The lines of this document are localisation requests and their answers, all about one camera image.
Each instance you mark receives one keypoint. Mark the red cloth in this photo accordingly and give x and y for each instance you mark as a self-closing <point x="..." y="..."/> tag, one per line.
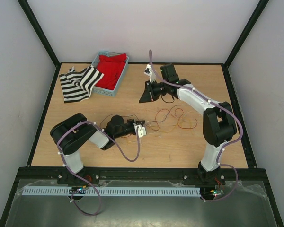
<point x="112" y="68"/>

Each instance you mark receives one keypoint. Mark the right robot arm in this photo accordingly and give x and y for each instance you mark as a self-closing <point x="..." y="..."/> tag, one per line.
<point x="219" y="123"/>

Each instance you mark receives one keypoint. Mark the black white striped cloth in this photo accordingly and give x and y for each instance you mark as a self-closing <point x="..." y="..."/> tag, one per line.
<point x="77" y="86"/>

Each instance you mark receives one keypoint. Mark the black aluminium frame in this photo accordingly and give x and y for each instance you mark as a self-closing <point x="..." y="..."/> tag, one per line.
<point x="186" y="175"/>

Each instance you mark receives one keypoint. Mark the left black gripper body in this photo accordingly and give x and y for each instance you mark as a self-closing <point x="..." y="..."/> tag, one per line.
<point x="128" y="128"/>

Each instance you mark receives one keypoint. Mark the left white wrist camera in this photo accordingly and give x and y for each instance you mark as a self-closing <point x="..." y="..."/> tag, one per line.
<point x="140" y="131"/>

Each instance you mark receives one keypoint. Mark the grey slotted cable duct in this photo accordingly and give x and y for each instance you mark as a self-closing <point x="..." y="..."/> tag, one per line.
<point x="114" y="191"/>

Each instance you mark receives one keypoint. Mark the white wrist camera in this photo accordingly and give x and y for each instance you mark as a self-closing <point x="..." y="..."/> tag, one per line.
<point x="140" y="131"/>
<point x="151" y="73"/>

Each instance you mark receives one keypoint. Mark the right circuit board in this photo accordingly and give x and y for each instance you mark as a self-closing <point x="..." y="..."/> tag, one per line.
<point x="216" y="192"/>

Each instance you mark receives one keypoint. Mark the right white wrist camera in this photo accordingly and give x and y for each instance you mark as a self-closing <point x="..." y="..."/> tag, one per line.
<point x="151" y="73"/>

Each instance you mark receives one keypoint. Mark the circuit board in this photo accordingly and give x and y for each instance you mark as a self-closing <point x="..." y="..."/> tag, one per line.
<point x="216" y="192"/>
<point x="77" y="190"/>

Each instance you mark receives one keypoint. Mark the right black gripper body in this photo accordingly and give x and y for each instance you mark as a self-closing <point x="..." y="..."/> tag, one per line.
<point x="159" y="88"/>

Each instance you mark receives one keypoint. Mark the left circuit board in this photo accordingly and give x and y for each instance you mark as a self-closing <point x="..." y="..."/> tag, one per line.
<point x="77" y="190"/>

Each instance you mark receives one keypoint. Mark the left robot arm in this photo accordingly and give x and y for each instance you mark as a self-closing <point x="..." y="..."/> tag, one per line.
<point x="71" y="134"/>

